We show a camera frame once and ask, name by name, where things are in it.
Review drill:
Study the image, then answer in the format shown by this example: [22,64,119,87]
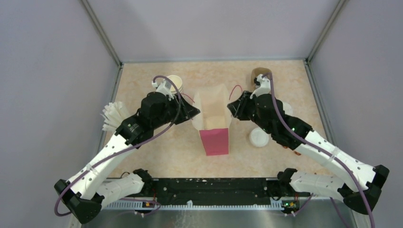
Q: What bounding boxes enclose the stack of white paper cups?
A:
[166,75,183,94]

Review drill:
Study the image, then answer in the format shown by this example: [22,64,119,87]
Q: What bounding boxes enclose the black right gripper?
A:
[227,90,272,134]

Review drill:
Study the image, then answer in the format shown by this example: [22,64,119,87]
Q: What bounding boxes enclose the stack of translucent lids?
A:
[249,127,269,148]

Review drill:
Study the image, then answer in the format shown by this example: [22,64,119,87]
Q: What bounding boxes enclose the bundle of white paper straws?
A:
[101,101,131,132]

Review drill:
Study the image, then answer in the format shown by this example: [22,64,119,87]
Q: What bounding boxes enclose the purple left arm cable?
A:
[54,75,184,217]

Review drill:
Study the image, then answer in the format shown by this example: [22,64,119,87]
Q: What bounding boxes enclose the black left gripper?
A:
[152,92,200,129]

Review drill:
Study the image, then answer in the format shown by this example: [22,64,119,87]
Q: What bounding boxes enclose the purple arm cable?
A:
[261,72,376,228]
[54,75,184,217]

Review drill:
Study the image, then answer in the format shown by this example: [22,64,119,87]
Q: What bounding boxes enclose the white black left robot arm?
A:
[54,92,200,224]

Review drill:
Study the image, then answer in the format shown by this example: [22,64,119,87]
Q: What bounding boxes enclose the brown pulp cup carrier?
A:
[250,67,272,89]

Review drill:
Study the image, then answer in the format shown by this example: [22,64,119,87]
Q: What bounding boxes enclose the yellow toy car red wheels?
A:
[282,146,301,156]

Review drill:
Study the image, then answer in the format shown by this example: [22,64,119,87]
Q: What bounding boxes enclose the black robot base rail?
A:
[123,168,312,207]

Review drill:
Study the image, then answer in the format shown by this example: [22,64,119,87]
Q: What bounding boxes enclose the grey slotted cable duct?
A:
[106,200,284,211]

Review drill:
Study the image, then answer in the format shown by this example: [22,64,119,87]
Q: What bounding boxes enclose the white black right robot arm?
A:
[227,91,390,215]

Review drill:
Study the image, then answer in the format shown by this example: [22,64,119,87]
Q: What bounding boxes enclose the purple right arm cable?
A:
[261,72,376,228]

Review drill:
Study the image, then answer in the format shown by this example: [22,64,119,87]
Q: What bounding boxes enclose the cream Cakes paper bag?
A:
[189,84,232,156]

